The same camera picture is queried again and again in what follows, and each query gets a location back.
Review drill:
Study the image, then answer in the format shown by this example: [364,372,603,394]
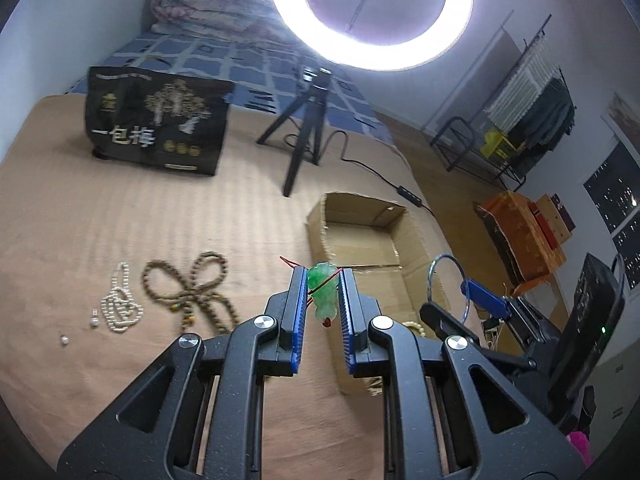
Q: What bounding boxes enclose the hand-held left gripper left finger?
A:
[57,266,308,480]

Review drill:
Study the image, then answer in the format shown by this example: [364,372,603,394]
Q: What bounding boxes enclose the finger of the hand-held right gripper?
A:
[460,279,533,333]
[419,302,536,373]

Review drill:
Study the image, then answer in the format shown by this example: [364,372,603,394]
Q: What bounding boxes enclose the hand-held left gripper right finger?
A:
[337,269,587,480]

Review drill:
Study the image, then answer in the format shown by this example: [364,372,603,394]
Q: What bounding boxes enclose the green jade pendant red cord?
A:
[280,256,346,330]

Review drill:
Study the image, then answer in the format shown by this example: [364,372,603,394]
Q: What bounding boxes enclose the blue bangle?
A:
[426,254,472,327]

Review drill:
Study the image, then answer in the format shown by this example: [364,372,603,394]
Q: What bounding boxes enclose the cardboard box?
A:
[305,191,483,397]

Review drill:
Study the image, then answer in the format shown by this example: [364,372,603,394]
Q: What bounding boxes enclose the orange box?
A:
[474,192,569,295]

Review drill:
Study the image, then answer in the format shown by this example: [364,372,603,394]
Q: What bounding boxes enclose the brown and red box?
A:
[534,193,576,252]

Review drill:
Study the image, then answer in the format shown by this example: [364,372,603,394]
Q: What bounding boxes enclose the pink fluffy item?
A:
[566,430,592,456]

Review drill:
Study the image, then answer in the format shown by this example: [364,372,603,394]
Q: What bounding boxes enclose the dark window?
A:
[582,139,640,267]

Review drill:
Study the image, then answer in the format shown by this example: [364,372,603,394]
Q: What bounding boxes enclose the yellow plastic item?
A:
[481,130,519,159]

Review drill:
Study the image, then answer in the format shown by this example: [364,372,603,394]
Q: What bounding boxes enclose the black tripod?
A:
[256,66,335,198]

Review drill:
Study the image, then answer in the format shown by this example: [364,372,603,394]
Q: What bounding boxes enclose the dark hanging clothes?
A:
[515,76,576,162]

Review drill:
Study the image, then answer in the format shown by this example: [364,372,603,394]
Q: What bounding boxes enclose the tan bed mat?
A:
[0,92,453,480]

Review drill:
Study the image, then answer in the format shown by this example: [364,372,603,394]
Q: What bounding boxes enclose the metal clothes rack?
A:
[477,12,577,192]

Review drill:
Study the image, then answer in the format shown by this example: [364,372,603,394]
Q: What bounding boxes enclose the black printed bag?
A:
[85,66,236,177]

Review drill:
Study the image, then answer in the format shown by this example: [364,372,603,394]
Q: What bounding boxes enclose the blue checkered bed sheet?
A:
[64,29,397,147]

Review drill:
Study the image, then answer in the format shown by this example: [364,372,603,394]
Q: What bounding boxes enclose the folded floral quilt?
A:
[144,0,303,45]

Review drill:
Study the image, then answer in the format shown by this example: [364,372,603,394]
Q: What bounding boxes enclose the brown wooden bead necklace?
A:
[141,252,242,337]

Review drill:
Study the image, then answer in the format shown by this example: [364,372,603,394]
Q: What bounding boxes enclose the black power cable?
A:
[284,131,435,215]

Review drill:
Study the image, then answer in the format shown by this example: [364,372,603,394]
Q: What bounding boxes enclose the black metal frame chair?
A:
[430,116,502,174]

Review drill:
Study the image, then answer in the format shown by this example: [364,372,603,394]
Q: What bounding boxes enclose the white pearl necklace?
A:
[98,262,145,334]

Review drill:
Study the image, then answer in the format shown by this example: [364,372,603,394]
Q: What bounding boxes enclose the wall poster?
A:
[601,91,640,142]

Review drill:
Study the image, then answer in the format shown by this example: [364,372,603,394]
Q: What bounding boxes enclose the round ring light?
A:
[267,0,475,72]

